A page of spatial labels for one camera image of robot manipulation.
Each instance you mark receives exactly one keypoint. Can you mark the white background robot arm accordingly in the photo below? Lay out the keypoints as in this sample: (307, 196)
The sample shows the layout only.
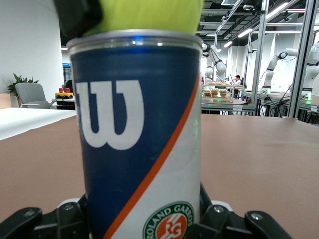
(270, 66)
(220, 68)
(316, 53)

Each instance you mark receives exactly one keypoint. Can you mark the aluminium frame strut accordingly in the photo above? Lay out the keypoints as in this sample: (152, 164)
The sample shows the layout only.
(260, 37)
(300, 74)

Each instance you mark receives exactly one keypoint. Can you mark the yellow box with red buttons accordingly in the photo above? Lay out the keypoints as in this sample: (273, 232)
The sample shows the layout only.
(64, 95)

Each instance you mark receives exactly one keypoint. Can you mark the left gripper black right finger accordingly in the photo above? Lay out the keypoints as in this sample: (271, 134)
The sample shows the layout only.
(224, 224)

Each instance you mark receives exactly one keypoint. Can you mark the light wooden cabinet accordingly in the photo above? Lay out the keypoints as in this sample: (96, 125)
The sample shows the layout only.
(5, 100)

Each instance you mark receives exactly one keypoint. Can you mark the green potted plant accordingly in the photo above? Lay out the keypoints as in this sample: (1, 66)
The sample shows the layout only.
(20, 79)

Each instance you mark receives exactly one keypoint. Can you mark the yellow tennis ball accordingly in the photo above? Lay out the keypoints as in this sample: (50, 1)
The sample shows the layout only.
(149, 15)

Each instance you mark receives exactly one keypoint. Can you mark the ceiling light strip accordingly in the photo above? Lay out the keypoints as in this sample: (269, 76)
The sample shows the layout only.
(277, 10)
(228, 44)
(245, 33)

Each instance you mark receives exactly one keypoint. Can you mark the grey office chair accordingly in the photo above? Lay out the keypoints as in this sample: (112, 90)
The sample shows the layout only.
(31, 94)

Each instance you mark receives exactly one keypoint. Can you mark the rack with bread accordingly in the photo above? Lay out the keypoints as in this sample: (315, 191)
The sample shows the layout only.
(216, 93)

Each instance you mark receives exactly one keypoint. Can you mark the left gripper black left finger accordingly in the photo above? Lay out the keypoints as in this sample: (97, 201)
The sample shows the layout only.
(62, 224)

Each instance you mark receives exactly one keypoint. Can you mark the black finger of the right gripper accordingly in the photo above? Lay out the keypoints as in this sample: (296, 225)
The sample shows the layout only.
(77, 17)

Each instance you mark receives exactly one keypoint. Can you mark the blue white tennis ball can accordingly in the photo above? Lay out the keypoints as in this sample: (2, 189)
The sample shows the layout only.
(119, 161)

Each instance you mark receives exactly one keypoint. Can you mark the seated person in white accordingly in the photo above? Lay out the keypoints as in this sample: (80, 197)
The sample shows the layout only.
(238, 81)

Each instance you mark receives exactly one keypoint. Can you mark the white table sheet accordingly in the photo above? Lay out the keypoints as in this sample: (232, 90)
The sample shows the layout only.
(25, 122)

